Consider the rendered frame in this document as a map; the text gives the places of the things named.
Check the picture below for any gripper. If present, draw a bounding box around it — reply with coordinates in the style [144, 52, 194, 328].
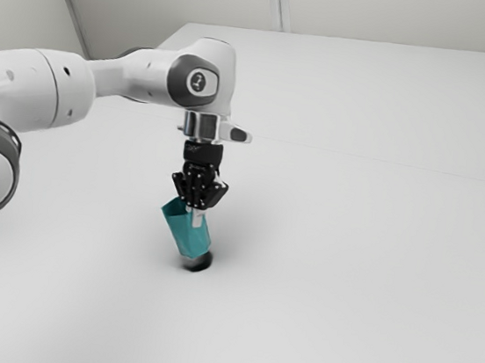
[164, 136, 235, 233]

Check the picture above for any teal faceted mug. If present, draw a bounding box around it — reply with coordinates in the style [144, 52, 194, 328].
[155, 195, 217, 260]

